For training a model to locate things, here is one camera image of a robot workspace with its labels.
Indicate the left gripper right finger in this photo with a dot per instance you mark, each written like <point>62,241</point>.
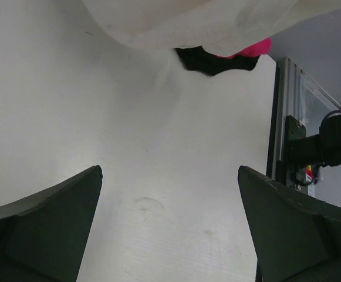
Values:
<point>296,237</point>

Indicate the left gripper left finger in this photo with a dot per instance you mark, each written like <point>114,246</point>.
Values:
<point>43,236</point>

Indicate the cream white t shirt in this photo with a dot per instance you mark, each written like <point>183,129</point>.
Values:
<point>222,28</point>

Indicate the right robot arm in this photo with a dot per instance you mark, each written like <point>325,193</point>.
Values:
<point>323,148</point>

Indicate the pink t shirt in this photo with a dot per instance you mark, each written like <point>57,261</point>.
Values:
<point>261,48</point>

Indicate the aluminium frame rail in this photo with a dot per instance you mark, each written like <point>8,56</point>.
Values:
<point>298,108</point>

